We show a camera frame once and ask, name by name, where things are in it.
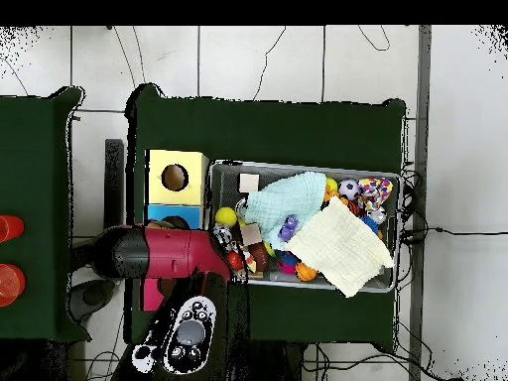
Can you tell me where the clear mesh bin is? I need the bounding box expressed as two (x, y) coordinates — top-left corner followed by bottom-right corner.
(204, 160), (402, 295)

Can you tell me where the wooden box with three holes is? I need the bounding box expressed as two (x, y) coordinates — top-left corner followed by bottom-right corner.
(141, 148), (209, 313)

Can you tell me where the large wooden cube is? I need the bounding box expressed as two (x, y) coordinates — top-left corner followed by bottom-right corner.
(240, 222), (263, 246)

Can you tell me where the mint green muslin cloth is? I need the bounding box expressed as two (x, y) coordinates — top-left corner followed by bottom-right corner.
(243, 171), (327, 252)

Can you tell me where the small wooden cube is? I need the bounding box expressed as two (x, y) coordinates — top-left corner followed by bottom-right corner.
(238, 174), (260, 194)

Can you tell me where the yellow smiley ball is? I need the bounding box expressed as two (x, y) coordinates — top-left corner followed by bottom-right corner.
(215, 206), (239, 228)

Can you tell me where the black soda can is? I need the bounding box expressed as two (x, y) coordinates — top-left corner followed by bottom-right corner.
(212, 224), (234, 246)

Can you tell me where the pale yellow muslin cloth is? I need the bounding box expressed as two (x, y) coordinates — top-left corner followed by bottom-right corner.
(285, 195), (396, 299)

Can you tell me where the black and white soccer ball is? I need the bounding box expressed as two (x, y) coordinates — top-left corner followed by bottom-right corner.
(337, 178), (362, 201)

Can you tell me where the black chair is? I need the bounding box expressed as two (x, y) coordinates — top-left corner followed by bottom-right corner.
(69, 138), (127, 322)

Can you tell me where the green cloth side table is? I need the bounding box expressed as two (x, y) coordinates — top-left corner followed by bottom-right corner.
(0, 86), (87, 342)

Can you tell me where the red plastic cup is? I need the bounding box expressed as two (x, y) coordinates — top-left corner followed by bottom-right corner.
(0, 213), (25, 243)
(0, 263), (27, 309)

